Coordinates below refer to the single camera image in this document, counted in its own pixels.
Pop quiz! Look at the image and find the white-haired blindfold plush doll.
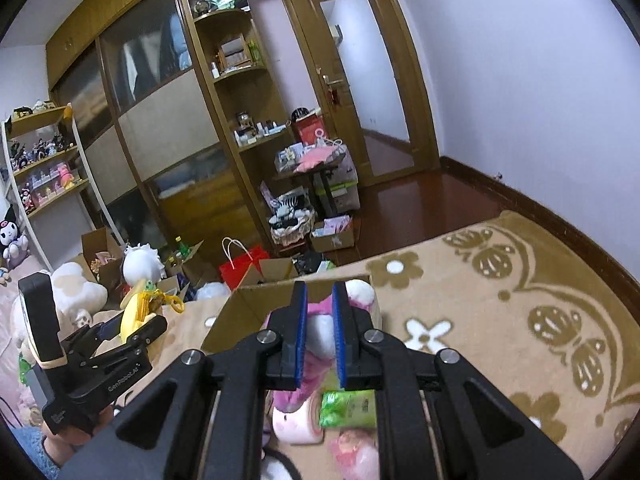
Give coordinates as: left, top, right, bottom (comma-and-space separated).
260, 448, 302, 480

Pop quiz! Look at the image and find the pink plastic roll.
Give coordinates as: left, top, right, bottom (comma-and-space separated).
329, 429, 380, 480

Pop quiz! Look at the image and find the yellow plush pouch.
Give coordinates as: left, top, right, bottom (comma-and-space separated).
119, 280, 184, 344

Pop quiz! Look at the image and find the magenta pink plush toy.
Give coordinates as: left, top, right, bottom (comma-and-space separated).
273, 296, 335, 413

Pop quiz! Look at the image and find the pink swiss roll plush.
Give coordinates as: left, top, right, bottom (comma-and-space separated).
271, 396, 324, 445

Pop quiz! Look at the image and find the person's left hand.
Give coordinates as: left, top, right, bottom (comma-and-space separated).
41, 405, 114, 467

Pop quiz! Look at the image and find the large white beige plush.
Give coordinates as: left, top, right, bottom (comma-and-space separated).
11, 261, 107, 365

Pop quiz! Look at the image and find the green tissue pack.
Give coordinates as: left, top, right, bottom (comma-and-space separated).
319, 390, 376, 429

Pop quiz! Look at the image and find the open cardboard box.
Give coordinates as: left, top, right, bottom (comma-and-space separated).
201, 274, 382, 353

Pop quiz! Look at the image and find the brown cardboard box on floor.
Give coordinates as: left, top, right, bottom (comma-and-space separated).
81, 228, 124, 289

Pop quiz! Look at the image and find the white round plush head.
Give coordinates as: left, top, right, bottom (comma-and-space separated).
122, 244, 164, 287

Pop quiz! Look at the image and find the beige floral blanket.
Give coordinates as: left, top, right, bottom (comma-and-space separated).
89, 209, 640, 480

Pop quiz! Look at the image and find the red paper gift bag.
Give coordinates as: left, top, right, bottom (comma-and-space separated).
218, 236, 270, 290

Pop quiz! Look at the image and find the white wooden figure shelf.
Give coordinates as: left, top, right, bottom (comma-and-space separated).
1, 101, 125, 271

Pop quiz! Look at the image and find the wicker basket with items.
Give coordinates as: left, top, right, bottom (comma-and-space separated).
268, 205, 316, 247

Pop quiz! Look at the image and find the small black side table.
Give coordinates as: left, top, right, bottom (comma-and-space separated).
272, 154, 345, 218

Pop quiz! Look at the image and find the wooden wardrobe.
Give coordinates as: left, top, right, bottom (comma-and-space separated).
46, 0, 290, 263

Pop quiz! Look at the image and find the wooden door with glass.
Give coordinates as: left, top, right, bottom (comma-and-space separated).
283, 0, 439, 185

